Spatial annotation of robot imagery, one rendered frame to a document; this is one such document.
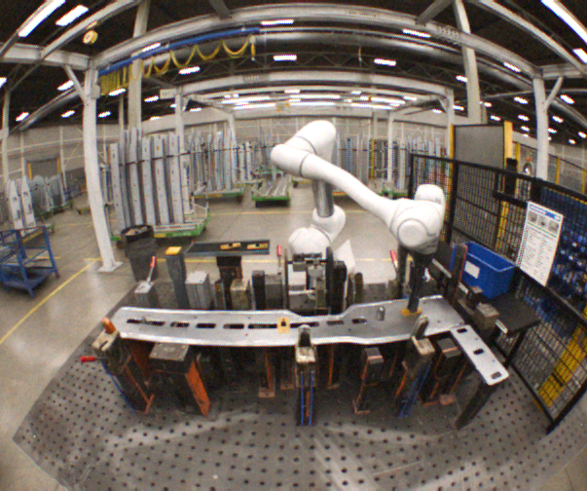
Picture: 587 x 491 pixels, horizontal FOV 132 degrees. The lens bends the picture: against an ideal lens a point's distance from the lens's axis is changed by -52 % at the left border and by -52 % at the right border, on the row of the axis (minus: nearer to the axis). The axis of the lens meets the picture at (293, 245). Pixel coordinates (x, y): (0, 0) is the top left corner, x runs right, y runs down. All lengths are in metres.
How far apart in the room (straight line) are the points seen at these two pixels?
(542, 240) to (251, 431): 1.30
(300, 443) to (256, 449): 0.15
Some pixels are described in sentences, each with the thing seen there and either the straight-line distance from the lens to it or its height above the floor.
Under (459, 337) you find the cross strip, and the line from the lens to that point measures 0.97.
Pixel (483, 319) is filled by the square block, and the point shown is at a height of 1.04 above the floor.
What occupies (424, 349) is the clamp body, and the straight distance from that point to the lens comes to 0.81.
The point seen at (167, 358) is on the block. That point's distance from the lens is 0.83.
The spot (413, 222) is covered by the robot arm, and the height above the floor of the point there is 1.40.
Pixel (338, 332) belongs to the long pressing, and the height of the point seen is 1.00.
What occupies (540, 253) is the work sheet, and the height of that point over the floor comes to 1.26.
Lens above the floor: 1.57
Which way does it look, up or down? 21 degrees down
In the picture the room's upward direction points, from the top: 2 degrees counter-clockwise
